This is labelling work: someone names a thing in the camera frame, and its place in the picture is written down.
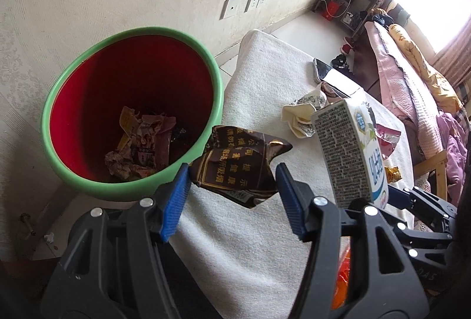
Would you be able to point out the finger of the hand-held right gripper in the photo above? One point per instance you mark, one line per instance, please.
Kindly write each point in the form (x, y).
(427, 238)
(399, 195)

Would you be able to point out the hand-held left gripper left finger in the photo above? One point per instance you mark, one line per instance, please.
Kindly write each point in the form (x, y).
(176, 201)

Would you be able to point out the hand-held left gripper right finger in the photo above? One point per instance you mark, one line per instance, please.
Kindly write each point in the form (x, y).
(290, 201)

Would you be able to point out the yellow brown snack wrapper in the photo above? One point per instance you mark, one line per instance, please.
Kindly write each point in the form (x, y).
(393, 173)

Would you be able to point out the wrapper with dark label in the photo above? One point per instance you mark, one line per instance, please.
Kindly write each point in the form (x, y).
(147, 157)

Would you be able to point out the large pink bag wrapper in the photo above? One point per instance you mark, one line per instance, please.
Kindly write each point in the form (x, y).
(386, 140)

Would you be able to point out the brown cigarette pack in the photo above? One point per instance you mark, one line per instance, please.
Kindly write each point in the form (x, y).
(235, 164)

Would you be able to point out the white milk carton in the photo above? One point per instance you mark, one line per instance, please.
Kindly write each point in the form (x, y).
(342, 157)

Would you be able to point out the grey paper wrapper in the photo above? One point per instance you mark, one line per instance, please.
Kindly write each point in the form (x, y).
(116, 163)

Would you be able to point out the pink white strip wrapper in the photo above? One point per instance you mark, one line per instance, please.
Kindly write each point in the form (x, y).
(158, 125)

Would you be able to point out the white paper wrapper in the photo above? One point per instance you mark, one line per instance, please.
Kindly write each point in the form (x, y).
(301, 112)

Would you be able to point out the orange wrapper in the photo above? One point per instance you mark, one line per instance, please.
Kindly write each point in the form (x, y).
(340, 278)

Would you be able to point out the green red trash bin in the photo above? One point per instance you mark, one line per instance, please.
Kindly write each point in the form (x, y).
(110, 83)

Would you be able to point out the purple quilt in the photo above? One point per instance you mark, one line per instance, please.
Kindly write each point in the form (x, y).
(452, 146)

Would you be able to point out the white table cloth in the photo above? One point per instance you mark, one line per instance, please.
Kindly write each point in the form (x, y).
(239, 256)

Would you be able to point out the plaid cloth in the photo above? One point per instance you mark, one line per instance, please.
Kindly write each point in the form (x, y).
(463, 117)

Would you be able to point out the bed with pink blanket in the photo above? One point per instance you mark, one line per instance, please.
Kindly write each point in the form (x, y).
(401, 87)

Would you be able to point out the smartphone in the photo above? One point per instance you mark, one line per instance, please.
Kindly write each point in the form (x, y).
(320, 70)

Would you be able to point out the yellow quilt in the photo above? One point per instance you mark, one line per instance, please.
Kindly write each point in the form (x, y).
(415, 54)

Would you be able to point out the black sneaker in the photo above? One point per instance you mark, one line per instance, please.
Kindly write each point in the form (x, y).
(336, 61)

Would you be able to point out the metal bolt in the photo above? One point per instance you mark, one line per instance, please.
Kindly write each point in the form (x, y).
(27, 224)

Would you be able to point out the red shoe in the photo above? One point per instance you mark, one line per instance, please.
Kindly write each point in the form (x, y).
(345, 49)
(349, 41)

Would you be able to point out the dark clothes pile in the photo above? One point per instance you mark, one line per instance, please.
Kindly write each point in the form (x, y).
(382, 19)

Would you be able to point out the dark chair back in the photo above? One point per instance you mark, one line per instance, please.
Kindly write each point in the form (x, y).
(399, 11)

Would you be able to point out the small white bag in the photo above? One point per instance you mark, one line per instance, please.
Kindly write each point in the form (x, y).
(346, 19)

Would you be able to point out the red bucket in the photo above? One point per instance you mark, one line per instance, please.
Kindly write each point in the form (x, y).
(331, 9)

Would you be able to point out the wooden frame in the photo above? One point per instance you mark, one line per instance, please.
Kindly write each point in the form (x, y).
(430, 166)

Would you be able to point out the single hole wall socket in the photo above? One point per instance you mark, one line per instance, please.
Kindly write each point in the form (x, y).
(230, 8)

